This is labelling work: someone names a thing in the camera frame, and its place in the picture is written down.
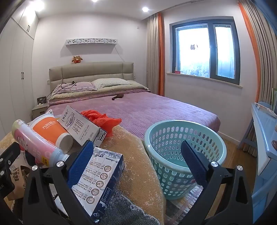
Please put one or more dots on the beige printed blanket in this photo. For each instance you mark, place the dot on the beige printed blanket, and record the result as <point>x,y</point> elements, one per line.
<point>134,155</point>

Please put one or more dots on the white dotted pillow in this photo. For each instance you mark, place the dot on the white dotted pillow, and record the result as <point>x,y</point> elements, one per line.
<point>110,82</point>

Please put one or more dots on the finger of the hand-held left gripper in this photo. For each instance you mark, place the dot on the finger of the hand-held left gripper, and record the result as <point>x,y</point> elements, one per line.
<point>9,152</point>

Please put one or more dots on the picture book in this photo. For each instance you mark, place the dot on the picture book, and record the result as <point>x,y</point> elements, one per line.
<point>265,109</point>

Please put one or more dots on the purple bed blanket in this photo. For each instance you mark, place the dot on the purple bed blanket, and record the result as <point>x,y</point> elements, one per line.
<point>151,108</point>

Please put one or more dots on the beige padded headboard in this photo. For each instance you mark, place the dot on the beige padded headboard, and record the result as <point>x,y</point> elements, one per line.
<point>93,70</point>

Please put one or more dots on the heart print tissue pack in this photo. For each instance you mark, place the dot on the heart print tissue pack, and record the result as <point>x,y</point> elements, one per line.
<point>50,113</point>

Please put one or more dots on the white wardrobe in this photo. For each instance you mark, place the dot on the white wardrobe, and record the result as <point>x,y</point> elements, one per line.
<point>17,75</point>

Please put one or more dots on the white milk carton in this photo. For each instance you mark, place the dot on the white milk carton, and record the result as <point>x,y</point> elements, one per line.
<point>78,127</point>

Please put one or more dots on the orange paper cup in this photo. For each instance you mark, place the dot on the orange paper cup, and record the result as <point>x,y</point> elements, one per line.
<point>47,129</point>

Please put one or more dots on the dark blue printed box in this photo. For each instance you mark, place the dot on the dark blue printed box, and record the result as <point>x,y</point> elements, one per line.
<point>101,173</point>

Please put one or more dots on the white nightstand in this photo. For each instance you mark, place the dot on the white nightstand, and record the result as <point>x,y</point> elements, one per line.
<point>39,110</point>

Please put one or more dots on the red plastic bag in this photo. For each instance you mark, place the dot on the red plastic bag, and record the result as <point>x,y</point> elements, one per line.
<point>103,121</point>

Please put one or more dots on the brown plush toy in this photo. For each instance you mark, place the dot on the brown plush toy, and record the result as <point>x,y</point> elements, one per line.
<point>76,60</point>

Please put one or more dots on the dark framed window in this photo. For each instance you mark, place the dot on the dark framed window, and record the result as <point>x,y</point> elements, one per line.
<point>194,54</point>

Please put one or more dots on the brown paper bag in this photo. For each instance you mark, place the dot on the brown paper bag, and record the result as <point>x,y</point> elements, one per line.
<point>18,179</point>

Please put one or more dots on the round ceiling light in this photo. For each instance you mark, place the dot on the round ceiling light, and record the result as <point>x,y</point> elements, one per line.
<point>145,9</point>

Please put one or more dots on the small window sticker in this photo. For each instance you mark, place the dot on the small window sticker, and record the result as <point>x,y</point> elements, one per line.
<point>192,47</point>

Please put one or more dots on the purple pillow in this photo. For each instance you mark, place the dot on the purple pillow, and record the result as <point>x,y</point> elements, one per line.
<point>82,85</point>

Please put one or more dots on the patterned floor mat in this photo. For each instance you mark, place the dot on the patterned floor mat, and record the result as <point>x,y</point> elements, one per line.
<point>175,205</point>

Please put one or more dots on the light blue desk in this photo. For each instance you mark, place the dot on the light blue desk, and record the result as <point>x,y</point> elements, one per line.
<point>261,173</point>

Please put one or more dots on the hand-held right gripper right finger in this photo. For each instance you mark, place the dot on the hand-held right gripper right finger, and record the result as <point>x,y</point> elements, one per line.
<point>194,166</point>

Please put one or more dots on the pink plastic bottle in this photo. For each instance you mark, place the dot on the pink plastic bottle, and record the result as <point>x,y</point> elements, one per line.
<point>32,140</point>

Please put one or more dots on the teal plastic basket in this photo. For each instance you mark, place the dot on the teal plastic basket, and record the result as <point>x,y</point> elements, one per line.
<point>164,164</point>

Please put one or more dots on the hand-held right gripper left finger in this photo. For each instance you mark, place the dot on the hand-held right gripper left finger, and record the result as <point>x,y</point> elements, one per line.
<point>82,162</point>

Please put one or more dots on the beige and orange curtain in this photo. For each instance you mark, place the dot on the beige and orange curtain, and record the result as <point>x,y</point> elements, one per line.
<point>259,54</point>
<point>154,54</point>

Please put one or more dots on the grey cloth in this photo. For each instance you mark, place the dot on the grey cloth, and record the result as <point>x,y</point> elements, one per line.
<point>125,207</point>

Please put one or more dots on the brown object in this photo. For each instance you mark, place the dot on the brown object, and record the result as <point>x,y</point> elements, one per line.
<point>118,96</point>

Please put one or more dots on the folded beige quilt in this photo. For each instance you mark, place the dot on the folded beige quilt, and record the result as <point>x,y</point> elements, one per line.
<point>86,94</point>

